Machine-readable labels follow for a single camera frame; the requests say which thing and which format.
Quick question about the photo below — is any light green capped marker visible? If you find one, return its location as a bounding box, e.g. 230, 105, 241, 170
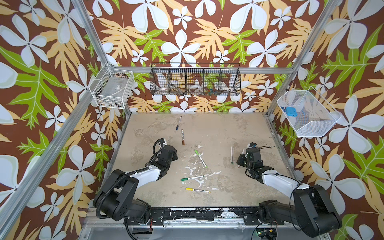
195, 150, 208, 168

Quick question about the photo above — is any dark green capped marker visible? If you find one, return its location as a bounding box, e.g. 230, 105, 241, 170
231, 146, 234, 164

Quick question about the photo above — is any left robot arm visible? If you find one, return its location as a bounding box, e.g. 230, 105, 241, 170
94, 145, 178, 224

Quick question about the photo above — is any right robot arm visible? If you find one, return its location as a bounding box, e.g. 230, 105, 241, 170
237, 143, 343, 238

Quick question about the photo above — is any brown capped thin marker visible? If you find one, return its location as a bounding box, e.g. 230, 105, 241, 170
181, 129, 185, 145

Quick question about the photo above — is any blue capped marker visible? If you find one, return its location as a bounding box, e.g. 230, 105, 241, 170
176, 116, 182, 131

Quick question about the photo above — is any yellow capped marker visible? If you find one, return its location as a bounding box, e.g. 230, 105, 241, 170
185, 188, 211, 194

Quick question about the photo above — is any blue object in basket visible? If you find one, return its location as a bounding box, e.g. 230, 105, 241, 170
285, 107, 298, 117

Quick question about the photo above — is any white mesh basket right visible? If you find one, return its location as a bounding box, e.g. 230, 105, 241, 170
277, 87, 342, 138

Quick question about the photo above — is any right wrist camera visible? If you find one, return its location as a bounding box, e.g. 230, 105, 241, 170
248, 142, 259, 149

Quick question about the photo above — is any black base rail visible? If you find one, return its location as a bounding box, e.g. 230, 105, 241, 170
124, 206, 284, 226

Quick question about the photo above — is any black wire basket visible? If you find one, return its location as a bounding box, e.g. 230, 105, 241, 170
149, 63, 242, 96

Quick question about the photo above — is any white wire basket left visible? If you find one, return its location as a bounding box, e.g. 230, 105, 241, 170
90, 64, 135, 109

